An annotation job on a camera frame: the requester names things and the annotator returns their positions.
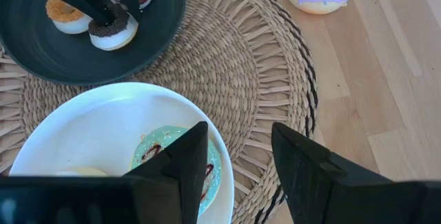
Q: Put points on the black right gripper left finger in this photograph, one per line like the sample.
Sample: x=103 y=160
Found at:
x=179 y=182

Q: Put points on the black round plate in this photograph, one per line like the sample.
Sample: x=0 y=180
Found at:
x=51 y=55

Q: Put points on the green donut with dark drizzle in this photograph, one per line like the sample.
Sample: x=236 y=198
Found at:
x=155 y=141

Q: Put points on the small dark chocolate donut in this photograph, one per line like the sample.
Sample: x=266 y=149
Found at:
x=113 y=39

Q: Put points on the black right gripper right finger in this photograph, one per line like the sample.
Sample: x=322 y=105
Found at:
x=310 y=189

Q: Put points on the small orange donut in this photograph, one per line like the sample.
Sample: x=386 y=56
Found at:
x=65 y=19

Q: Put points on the white round plate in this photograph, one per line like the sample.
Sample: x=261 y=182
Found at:
x=96 y=131

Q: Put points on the round woven straw placemat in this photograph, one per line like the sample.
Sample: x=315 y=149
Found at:
x=224 y=62

